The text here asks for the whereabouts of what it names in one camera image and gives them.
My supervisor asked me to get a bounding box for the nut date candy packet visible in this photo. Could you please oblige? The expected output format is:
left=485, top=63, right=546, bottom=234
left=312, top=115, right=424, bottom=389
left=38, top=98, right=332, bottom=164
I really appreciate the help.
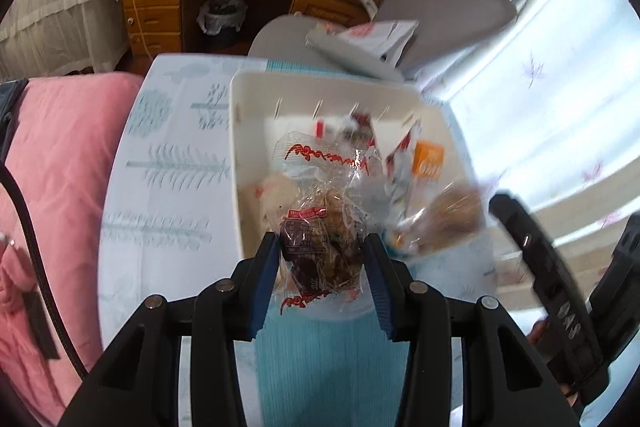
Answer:
left=385, top=181, right=487, bottom=257

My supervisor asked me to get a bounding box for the round rice cake packet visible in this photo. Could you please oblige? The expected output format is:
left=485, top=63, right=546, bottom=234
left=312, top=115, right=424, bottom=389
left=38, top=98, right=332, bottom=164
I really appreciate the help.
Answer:
left=238, top=172, right=300, bottom=235

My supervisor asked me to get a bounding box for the dark date walnut packet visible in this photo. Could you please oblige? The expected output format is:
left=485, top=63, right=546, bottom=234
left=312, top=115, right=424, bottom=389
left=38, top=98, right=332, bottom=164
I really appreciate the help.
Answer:
left=266, top=132, right=371, bottom=311

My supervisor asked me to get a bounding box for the orange oats snack packet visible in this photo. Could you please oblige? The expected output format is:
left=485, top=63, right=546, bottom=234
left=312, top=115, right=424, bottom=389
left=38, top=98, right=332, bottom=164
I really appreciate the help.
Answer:
left=412, top=140, right=445, bottom=181

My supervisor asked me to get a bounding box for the right hand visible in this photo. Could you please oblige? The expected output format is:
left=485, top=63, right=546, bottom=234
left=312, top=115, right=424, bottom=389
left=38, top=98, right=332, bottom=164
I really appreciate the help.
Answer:
left=527, top=319, right=580, bottom=400

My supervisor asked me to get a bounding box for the teal striped placemat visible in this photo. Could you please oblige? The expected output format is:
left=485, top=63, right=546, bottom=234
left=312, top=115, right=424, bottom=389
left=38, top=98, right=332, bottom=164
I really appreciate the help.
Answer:
left=255, top=307, right=408, bottom=426

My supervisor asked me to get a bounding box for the tree pattern tablecloth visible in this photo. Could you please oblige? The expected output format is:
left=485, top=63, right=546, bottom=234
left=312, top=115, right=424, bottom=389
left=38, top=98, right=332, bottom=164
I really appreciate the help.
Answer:
left=96, top=53, right=501, bottom=427

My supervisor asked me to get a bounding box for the white plastic storage bin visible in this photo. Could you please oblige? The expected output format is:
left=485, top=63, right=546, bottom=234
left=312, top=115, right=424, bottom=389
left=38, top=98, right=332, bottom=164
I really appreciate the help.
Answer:
left=231, top=70, right=476, bottom=322

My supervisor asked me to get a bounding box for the pink bed quilt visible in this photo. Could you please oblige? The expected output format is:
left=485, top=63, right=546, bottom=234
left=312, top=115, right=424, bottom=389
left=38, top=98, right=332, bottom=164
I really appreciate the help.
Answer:
left=1, top=72, right=142, bottom=426

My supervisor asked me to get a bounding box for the trash bin with bag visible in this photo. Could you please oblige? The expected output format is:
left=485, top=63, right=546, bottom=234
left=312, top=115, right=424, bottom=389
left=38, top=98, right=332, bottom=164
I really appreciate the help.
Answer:
left=196, top=0, right=246, bottom=36

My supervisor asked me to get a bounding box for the grey office chair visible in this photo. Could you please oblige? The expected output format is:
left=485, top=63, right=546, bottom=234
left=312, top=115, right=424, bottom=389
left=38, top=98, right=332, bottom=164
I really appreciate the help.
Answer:
left=248, top=0, right=518, bottom=81

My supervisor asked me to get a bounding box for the lace covered cabinet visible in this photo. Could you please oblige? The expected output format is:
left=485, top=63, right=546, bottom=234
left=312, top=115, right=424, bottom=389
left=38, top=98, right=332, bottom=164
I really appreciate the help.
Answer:
left=1, top=0, right=129, bottom=80

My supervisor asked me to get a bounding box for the black cable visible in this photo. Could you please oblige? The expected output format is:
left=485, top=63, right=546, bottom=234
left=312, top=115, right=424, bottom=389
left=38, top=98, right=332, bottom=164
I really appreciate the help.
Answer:
left=0, top=166, right=89, bottom=381

